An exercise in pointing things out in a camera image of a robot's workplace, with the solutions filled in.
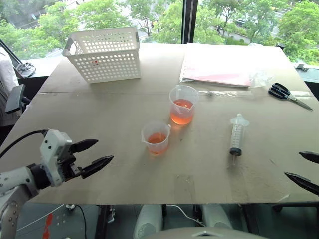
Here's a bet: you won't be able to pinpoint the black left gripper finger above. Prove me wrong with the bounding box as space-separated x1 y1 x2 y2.
80 155 115 179
72 139 99 153

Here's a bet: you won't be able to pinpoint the black handled scissors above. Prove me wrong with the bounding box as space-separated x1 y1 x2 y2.
268 82 314 111

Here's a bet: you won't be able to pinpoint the silver robot leg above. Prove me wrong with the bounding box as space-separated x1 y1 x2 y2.
200 204 233 229
132 204 164 239

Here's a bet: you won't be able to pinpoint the white perforated plastic basket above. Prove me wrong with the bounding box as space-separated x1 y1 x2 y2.
62 27 142 84

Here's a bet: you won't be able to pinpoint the silver robot torso top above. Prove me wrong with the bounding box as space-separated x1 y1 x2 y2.
142 226 271 239

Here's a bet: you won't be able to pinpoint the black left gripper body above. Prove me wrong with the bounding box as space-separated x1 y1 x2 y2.
57 142 83 182

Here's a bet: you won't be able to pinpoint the black office chair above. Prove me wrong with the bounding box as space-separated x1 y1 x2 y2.
4 84 32 114

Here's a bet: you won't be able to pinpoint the large beaker orange liquid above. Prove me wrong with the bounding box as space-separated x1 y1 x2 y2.
168 85 200 126

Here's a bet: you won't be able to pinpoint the black window frame post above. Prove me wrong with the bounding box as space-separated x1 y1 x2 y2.
180 0 199 44

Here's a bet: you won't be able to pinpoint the white cable under table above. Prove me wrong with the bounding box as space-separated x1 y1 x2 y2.
165 204 206 227

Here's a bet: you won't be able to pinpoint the clear plastic syringe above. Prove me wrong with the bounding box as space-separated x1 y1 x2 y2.
228 113 251 169

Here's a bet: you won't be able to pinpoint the person in white shirt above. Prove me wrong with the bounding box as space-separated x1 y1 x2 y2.
0 46 23 127

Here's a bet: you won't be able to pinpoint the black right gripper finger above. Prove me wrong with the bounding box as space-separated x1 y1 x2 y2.
299 151 319 164
284 171 319 196

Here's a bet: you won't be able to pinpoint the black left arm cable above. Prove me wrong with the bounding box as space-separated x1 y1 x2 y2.
0 129 48 159

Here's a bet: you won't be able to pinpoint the pink and white paper stack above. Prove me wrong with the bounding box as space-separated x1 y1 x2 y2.
179 42 253 88

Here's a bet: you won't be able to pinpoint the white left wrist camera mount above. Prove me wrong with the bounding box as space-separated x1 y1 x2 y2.
39 129 73 187

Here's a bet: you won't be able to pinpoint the black cable under table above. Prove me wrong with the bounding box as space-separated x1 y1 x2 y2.
73 204 87 239

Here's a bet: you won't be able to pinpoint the clear plastic bag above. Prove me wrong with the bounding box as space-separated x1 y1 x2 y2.
249 70 275 89

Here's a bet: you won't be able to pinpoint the small beaker orange liquid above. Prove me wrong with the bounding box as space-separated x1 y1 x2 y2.
141 120 172 155

